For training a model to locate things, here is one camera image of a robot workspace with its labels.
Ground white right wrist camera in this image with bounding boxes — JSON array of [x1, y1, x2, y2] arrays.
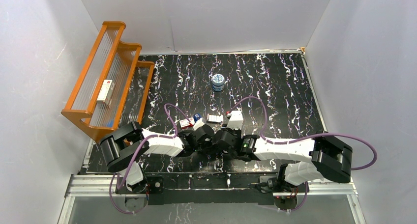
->
[[226, 110, 243, 130]]

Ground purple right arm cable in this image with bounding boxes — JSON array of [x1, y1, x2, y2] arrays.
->
[[228, 96, 379, 213]]

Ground silver staple strips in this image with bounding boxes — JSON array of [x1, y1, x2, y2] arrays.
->
[[207, 114, 224, 123]]

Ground red white staples box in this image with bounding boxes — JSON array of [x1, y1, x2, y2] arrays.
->
[[179, 118, 195, 129]]

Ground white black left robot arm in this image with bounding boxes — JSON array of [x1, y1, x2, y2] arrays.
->
[[99, 121, 217, 193]]

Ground blue black stapler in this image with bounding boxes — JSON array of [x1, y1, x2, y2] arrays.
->
[[193, 113, 202, 122]]

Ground orange wooden tiered shelf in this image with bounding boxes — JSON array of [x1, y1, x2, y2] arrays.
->
[[61, 21, 155, 142]]

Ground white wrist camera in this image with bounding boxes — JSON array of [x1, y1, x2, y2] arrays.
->
[[226, 110, 243, 130], [193, 118, 205, 131]]

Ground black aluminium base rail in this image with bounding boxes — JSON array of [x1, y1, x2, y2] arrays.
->
[[63, 172, 359, 212]]

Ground blue white round tin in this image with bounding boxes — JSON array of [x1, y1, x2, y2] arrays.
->
[[211, 73, 226, 92]]

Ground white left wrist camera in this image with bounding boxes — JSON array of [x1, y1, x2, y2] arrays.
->
[[193, 118, 205, 131]]

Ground white red box on shelf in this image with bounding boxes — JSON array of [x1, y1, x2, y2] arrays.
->
[[97, 80, 115, 105]]

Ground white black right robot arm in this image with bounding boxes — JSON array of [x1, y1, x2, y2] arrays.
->
[[211, 130, 353, 192]]

